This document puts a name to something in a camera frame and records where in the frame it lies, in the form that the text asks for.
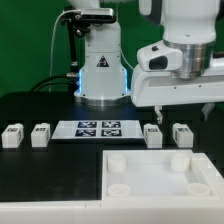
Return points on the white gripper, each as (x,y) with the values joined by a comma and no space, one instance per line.
(172,74)

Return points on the white square tabletop tray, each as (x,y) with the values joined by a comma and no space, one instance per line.
(146,173)

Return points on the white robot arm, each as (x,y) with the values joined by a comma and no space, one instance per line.
(184,22)

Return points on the white sheet with markers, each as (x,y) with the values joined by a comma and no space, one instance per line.
(98,129)

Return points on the black camera stand pole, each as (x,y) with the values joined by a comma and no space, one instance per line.
(74,63)

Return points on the white front barrier rail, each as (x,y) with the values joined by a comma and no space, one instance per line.
(183,210)

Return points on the black camera on stand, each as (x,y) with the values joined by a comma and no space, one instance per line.
(82,19)

